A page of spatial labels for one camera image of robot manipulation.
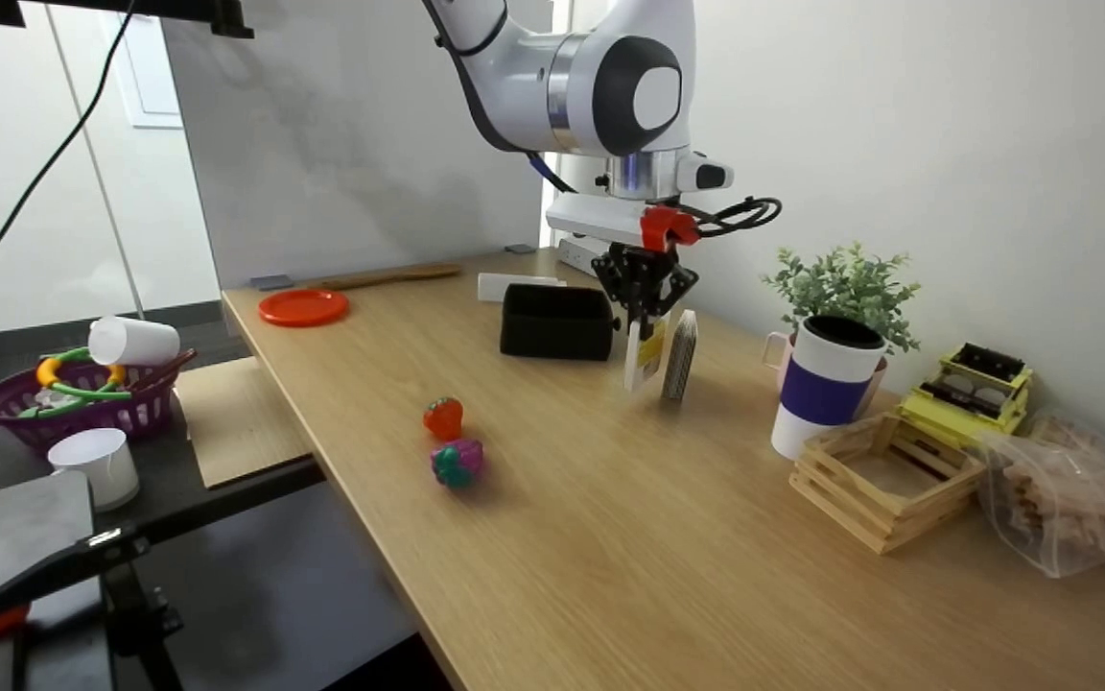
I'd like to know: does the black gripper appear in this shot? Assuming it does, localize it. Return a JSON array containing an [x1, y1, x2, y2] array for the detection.
[[586, 243, 701, 321]]

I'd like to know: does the white yellow cow book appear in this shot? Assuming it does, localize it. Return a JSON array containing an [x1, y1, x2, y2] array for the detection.
[[620, 314, 674, 394]]

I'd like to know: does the white abc elephant book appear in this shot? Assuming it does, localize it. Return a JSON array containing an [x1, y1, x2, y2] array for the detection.
[[657, 307, 705, 411]]

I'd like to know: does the black plastic box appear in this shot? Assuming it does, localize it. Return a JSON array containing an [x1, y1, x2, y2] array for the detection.
[[496, 280, 618, 365]]

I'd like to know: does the potted green plant white mug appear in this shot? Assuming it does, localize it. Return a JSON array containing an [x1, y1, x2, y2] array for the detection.
[[758, 243, 925, 464]]

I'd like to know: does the red toy strawberry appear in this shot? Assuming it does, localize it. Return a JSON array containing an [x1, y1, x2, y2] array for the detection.
[[417, 394, 467, 444]]

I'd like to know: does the purple toy grape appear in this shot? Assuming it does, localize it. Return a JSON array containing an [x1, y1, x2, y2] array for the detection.
[[430, 434, 492, 491]]

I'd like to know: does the long wooden stick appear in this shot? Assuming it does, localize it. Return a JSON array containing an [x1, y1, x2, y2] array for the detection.
[[307, 260, 467, 297]]

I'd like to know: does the wooden slat crate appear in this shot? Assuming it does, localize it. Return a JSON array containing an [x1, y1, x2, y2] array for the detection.
[[785, 408, 992, 555]]

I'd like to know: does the orange round plate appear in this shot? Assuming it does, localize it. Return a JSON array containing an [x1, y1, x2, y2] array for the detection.
[[256, 288, 352, 329]]

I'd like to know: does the yellow black device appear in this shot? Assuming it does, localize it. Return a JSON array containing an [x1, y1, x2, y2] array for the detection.
[[896, 339, 1038, 454]]

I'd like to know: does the white partition board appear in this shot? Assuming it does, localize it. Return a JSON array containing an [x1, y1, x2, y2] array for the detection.
[[160, 0, 551, 292]]

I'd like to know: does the light wooden board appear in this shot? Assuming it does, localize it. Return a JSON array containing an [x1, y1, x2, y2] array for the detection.
[[170, 352, 322, 491]]

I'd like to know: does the clear bag of wooden pieces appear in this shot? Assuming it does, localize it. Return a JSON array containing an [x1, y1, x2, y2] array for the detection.
[[976, 418, 1105, 584]]

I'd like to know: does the black overhead bar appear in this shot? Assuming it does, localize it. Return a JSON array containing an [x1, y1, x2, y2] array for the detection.
[[0, 0, 256, 40]]

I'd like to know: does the purple plastic basket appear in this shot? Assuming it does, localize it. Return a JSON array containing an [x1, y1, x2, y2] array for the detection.
[[0, 351, 199, 454]]

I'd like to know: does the grey flat panel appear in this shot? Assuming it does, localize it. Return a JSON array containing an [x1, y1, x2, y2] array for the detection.
[[0, 472, 102, 627]]

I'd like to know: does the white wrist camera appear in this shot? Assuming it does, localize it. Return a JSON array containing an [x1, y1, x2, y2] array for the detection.
[[543, 188, 705, 256]]

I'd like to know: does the black tripod with orange handle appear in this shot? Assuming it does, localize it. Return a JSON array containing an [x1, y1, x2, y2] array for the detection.
[[0, 454, 329, 691]]

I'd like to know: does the green plastic ring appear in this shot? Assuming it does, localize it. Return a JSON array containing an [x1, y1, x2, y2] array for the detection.
[[13, 375, 133, 418]]

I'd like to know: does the black hanging cable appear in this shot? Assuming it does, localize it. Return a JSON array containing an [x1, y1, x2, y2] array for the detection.
[[0, 0, 143, 311]]

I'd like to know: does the yellow plastic ring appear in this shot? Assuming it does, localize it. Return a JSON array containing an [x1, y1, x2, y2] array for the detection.
[[36, 351, 125, 392]]

